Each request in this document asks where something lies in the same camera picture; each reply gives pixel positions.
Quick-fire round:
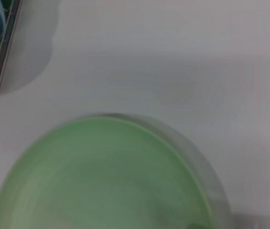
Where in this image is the metal wire dish rack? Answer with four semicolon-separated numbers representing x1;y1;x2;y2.
0;0;23;138

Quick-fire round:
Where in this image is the light green plate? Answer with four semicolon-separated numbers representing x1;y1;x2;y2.
0;114;231;229

